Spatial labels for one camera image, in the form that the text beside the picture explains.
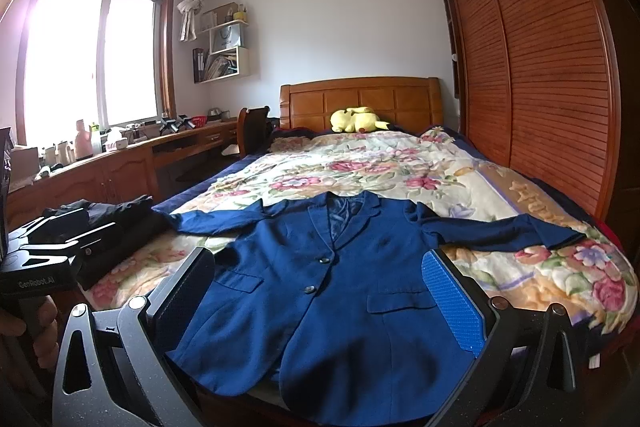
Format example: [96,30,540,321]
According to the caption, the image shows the navy blue suit jacket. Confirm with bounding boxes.
[168,192,582,426]

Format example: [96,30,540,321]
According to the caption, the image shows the black folded clothes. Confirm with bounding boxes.
[41,195,168,289]

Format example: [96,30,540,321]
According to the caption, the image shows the person's left hand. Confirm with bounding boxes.
[1,296,60,369]

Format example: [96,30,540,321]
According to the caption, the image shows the pink bottle on desk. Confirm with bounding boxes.
[74,119,93,160]

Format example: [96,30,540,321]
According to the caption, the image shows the dark blue bed sheet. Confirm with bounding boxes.
[153,154,260,213]

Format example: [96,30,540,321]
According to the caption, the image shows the long wooden desk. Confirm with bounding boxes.
[6,118,236,230]

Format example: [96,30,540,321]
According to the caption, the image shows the red bowl on desk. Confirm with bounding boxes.
[191,115,207,128]

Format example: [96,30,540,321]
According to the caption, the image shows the wooden desk chair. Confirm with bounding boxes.
[236,106,270,157]

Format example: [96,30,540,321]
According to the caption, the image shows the wooden bed headboard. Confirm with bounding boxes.
[280,76,444,134]

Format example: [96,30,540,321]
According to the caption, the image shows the yellow plush toy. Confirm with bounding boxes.
[330,107,390,133]

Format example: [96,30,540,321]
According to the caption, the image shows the tied white curtain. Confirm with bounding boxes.
[177,0,203,42]

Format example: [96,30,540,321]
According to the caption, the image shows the wooden louvred wardrobe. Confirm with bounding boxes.
[447,0,639,239]

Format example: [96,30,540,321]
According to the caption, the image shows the window with wooden frame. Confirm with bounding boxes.
[15,0,177,147]

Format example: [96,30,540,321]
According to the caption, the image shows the white wall shelf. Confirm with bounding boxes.
[192,2,250,83]

